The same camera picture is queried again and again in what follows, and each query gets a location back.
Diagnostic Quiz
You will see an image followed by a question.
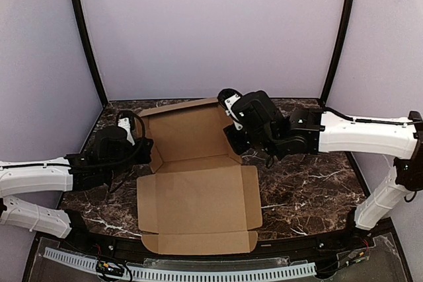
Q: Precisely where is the brown cardboard box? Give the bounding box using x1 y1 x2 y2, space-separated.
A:
137 98 262 256

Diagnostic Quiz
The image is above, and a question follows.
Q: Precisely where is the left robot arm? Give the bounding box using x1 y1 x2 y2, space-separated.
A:
1 126 153 238

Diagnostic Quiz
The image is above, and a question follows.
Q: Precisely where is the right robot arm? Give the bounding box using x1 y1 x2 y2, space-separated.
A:
217 88 422 232

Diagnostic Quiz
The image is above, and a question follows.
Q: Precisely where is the small green circuit board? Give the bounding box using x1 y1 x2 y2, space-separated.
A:
95 260 124 277

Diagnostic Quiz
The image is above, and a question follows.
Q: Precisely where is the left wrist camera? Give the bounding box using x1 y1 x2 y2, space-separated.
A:
116 110 135 145

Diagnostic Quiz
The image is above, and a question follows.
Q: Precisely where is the black front rail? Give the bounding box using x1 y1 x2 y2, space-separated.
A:
36 217 393 264

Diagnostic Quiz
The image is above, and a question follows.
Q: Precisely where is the white slotted cable duct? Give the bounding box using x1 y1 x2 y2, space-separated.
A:
43 247 316 281

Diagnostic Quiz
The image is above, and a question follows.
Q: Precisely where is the left black frame post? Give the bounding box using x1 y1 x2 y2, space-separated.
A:
71 0 108 108

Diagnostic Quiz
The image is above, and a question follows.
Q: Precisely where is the black frame post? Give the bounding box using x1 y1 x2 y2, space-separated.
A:
319 0 354 107
71 0 108 108

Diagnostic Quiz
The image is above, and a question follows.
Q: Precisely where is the right black frame post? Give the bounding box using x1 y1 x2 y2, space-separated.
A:
319 0 354 107

